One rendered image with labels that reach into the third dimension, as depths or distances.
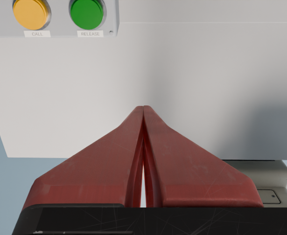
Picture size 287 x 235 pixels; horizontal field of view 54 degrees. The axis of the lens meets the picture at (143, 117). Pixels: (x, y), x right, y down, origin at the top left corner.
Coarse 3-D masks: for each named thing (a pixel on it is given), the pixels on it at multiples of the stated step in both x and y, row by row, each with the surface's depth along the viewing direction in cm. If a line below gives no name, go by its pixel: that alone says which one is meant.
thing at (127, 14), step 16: (128, 0) 44; (144, 0) 44; (160, 0) 45; (176, 0) 45; (192, 0) 45; (208, 0) 45; (224, 0) 45; (240, 0) 45; (256, 0) 45; (272, 0) 45; (128, 16) 46; (144, 16) 46; (160, 16) 46; (176, 16) 46; (192, 16) 46; (208, 16) 46; (224, 16) 46; (240, 16) 46; (256, 16) 46; (272, 16) 46
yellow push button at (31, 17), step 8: (16, 0) 34; (24, 0) 34; (32, 0) 34; (40, 0) 35; (16, 8) 34; (24, 8) 34; (32, 8) 34; (40, 8) 34; (16, 16) 35; (24, 16) 35; (32, 16) 35; (40, 16) 35; (24, 24) 35; (32, 24) 35; (40, 24) 35
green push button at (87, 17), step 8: (80, 0) 34; (88, 0) 34; (96, 0) 34; (72, 8) 34; (80, 8) 34; (88, 8) 34; (96, 8) 34; (72, 16) 35; (80, 16) 35; (88, 16) 35; (96, 16) 35; (80, 24) 36; (88, 24) 36; (96, 24) 36
